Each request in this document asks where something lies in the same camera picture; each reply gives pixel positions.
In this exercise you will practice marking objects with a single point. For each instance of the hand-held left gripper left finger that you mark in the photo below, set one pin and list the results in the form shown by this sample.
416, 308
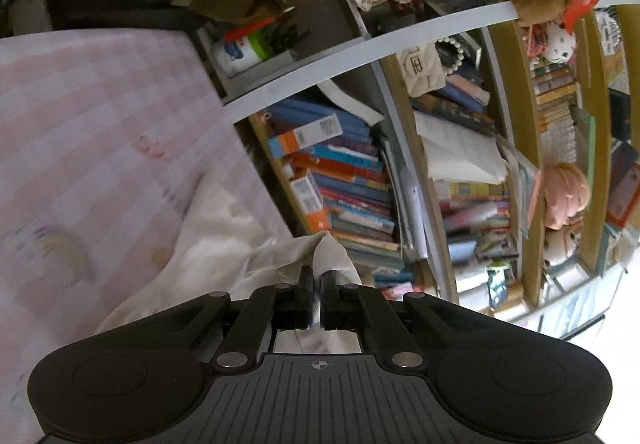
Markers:
304, 299

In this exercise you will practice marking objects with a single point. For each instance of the pink checked printed mat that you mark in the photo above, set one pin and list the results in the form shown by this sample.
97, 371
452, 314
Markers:
100, 124

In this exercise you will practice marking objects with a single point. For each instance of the blue orange usmile box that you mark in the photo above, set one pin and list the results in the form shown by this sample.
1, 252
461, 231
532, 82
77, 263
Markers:
305, 136

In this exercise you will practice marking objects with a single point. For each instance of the row of colourful books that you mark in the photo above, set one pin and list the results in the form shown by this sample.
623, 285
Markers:
350, 184

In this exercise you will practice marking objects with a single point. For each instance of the white cup green lid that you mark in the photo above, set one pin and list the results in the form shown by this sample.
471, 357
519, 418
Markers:
240, 54

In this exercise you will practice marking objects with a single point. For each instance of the row of small books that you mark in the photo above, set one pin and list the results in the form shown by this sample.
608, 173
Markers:
555, 114

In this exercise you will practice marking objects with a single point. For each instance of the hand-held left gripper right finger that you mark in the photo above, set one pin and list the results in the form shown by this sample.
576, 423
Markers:
328, 299

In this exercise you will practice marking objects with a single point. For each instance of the beige embossed bag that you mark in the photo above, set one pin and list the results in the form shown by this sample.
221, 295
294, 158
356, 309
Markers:
422, 71

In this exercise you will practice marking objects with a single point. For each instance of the pile of books and papers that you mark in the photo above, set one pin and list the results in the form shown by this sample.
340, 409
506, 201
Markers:
465, 204

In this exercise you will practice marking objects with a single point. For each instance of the cream t-shirt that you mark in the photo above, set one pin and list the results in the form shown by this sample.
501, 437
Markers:
225, 234

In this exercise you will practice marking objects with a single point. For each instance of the long white orange box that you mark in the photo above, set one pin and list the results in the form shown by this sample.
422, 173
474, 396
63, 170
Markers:
310, 201

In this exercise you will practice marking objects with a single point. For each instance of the pink shell plush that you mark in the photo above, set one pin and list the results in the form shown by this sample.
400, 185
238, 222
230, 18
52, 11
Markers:
565, 194

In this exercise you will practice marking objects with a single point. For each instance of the wooden white bookshelf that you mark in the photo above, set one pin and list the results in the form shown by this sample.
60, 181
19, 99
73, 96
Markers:
450, 19

